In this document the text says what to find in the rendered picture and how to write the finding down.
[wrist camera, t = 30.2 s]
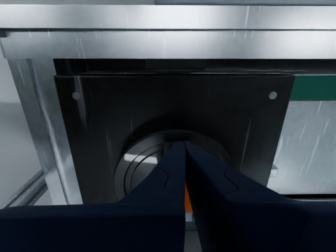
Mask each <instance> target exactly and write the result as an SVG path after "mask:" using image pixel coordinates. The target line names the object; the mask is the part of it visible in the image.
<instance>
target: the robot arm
mask: <svg viewBox="0 0 336 252"><path fill-rule="evenodd" d="M185 183H186V187H187V191H188V195H189V199H190V204H191V208H192V212H193V216H194V220H195V224H196V229H197V233H198V237H199V241H200V245H201V249H202V252H336V201H299V200H294V199H290V198H288V197H285V196H283V195H281V194H279V193H277V192H275V191H273V190H271V189H270V188H268V187H266V186H264V185H262V184H260V183H258V182H256V181H255V180H253V179H251V178H249V177H247V176H245V175H244V174H242V173H240V172H239V171H237V170H235V169H234V168H232V167H231V166H229V165H227V164H226V163H224V162H223V161H221V160H220V159H218V158H217V157H215V156H213V155H212V154H210V153H209V152H207V151H206V150H204V149H203V148H201V147H199V146H198V145H196V144H195V143H193V142H192V141H184V142H183V141H176V142H175V143H174V144H173V145H172V147H171V148H170V149H169V150H168V152H167V153H166V154H165V155H164V157H163V158H162V159H161V160H160V162H159V163H158V164H157V165H156V167H155V168H154V169H153V170H152V171H151V173H150V174H149V175H148V176H147V177H146V178H145V179H144V180H143V181H142V182H141V183H139V184H138V185H137V186H136V187H135V188H134V189H133V190H132V191H131V192H129V193H128V194H127V195H126V196H125V197H124V198H122V199H121V200H119V201H117V202H114V203H95V204H70V205H25V206H12V207H7V208H3V209H0V252H184V244H185V227H186V210H185Z"/></svg>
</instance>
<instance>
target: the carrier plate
mask: <svg viewBox="0 0 336 252"><path fill-rule="evenodd" d="M295 78H296V76H295V75H292V74H284V73H147V74H58V75H54V76H53V79H54V83H55V87H56V92H57V96H58V100H59V104H60V109H61V113H62V117H63V121H64V126H65V130H66V134H67V138H68V143H69V147H70V151H71V156H72V160H73V164H74V168H75V173H76V177H77V181H78V185H79V190H80V194H81V198H82V202H83V204H107V203H115V202H117V199H116V196H115V193H114V189H113V173H114V169H115V166H116V164H117V162H118V159H119V157H120V155H121V153H122V151H123V150H124V148H125V147H126V145H127V144H128V143H129V142H130V141H131V140H132V139H133V138H134V137H135V136H137V135H138V134H140V133H141V132H143V131H145V130H147V129H149V128H152V127H155V126H158V125H163V124H172V123H178V124H188V125H192V126H196V127H199V128H201V129H203V130H205V131H207V132H209V133H210V134H212V135H213V136H215V137H216V138H217V139H218V140H219V141H220V142H221V143H222V145H223V146H224V148H225V149H226V151H227V152H228V154H229V155H230V157H231V158H232V160H233V163H234V165H235V169H236V170H237V171H238V172H240V173H242V174H243V175H245V176H247V177H249V178H250V179H252V180H254V181H256V182H258V183H260V184H262V185H263V186H265V187H267V185H268V181H269V177H270V173H271V170H272V166H273V162H274V158H275V154H276V151H277V147H278V143H279V139H280V135H281V131H282V128H283V124H284V120H285V116H286V112H287V109H288V105H289V101H290V97H291V93H292V90H293V86H294V82H295Z"/></svg>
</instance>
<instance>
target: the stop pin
mask: <svg viewBox="0 0 336 252"><path fill-rule="evenodd" d="M278 171H279V169H278V168H277V167H276V166H275V165H274V164H272V168H271V172H270V176H269V177H270V178H276V177H277V174H278Z"/></svg>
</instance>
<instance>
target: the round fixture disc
mask: <svg viewBox="0 0 336 252"><path fill-rule="evenodd" d="M165 139H187V140H188V141H191V142H193V143H194V144H196V145H198V146H199V147H201V148H202V149H204V150H205V151H207V152H208V153H210V154H212V155H213V156H215V157H216V158H218V159H219V160H221V161H223V162H224V163H226V164H227V165H228V166H230V167H232V168H234V169H235V170H236V167H235V164H234V162H233V160H232V158H231V156H230V155H229V153H228V152H227V150H226V149H225V147H224V146H223V145H222V143H221V142H220V141H219V140H218V139H217V138H216V137H215V136H213V135H212V134H211V133H209V132H208V131H206V130H204V129H202V128H199V127H197V126H194V125H190V124H184V123H167V124H161V125H157V126H154V127H151V128H149V129H146V130H144V131H143V132H141V133H139V134H138V135H137V136H135V137H134V138H133V139H132V140H131V141H130V142H129V143H128V144H127V145H126V146H125V148H124V149H123V151H122V153H121V155H120V157H119V159H118V161H117V163H116V166H115V168H114V172H113V177H112V185H113V191H114V194H115V197H116V199H117V201H120V200H121V199H123V198H124V197H125V196H126V195H127V194H128V193H130V192H131V191H132V190H133V189H134V188H135V187H136V186H137V185H138V184H139V183H141V182H142V181H143V180H144V179H145V178H146V177H147V176H148V175H149V174H150V173H151V171H152V170H153V169H154V168H155V167H156V166H157V164H158V163H159V162H160V161H161V159H162V158H163V157H164V140H165Z"/></svg>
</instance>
